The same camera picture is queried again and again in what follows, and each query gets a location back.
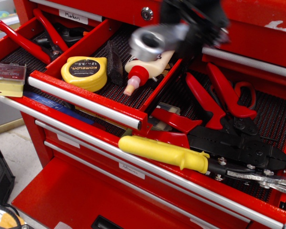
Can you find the red handled spring clamp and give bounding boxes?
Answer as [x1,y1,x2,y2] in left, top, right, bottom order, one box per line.
[0,8,88,64]

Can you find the Titebond wood glue bottle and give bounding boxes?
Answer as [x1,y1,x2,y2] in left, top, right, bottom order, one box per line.
[123,51,174,96]

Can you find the red handled pliers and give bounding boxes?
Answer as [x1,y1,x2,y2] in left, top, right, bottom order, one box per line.
[185,63,258,136]

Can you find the yellow sponge block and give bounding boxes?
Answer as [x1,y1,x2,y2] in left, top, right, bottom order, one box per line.
[0,80,24,97]

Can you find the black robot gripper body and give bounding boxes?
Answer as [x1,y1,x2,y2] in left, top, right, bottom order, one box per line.
[160,0,230,60]

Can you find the red open bottom drawer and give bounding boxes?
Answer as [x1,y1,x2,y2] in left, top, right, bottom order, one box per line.
[11,156,220,229]

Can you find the blue flat package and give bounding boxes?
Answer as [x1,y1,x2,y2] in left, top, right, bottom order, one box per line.
[23,91,94,125]

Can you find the red tool chest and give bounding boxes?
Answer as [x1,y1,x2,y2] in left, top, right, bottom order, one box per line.
[0,0,286,229]

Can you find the black red crimping tool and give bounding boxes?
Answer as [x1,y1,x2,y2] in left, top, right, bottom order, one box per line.
[152,108,286,170]

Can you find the yellow tape measure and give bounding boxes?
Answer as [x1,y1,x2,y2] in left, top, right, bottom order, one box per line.
[61,56,107,92]

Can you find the red wide middle drawer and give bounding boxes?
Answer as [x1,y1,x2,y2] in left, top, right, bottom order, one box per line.
[0,69,286,229]

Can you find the red upper small drawer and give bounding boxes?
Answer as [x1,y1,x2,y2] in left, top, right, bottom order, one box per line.
[0,19,182,131]

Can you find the clear plastic case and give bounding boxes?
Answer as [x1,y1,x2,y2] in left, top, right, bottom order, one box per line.
[0,62,27,85]

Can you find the black triangular rubber block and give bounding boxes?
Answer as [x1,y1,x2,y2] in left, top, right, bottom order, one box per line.
[106,40,123,86]

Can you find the silver box cutter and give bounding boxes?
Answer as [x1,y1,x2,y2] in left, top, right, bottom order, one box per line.
[129,23,229,62]

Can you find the yellow handled tin snips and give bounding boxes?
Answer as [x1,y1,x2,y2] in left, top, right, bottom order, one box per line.
[118,135,286,193]

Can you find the silver cabinet lock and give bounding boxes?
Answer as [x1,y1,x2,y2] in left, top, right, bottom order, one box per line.
[141,7,153,21]

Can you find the red handled scissors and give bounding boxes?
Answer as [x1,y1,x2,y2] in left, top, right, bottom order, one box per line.
[209,81,257,111]

